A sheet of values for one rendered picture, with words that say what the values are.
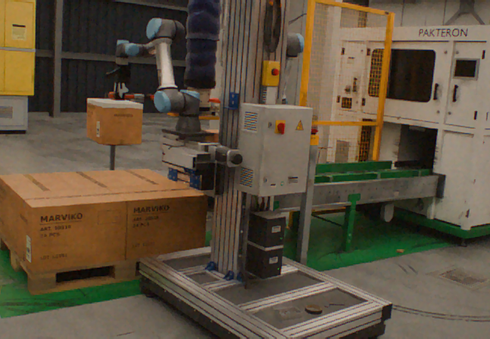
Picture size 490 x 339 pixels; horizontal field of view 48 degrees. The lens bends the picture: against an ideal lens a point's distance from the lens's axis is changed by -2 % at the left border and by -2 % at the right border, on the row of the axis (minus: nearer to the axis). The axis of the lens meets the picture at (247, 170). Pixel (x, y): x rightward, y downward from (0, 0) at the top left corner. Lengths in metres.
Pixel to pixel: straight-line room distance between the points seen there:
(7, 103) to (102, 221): 7.56
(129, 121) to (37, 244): 2.37
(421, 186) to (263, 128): 2.65
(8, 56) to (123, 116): 5.59
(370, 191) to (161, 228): 1.85
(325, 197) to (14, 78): 7.64
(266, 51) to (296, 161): 0.62
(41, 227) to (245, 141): 1.33
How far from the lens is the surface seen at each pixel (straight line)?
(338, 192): 4.45
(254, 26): 3.02
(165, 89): 3.12
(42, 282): 3.58
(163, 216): 3.75
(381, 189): 4.82
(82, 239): 3.57
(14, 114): 11.02
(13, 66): 10.91
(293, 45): 3.41
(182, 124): 3.19
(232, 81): 3.12
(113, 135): 5.53
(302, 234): 4.05
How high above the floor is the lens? 1.39
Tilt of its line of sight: 10 degrees down
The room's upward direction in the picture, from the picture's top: 4 degrees clockwise
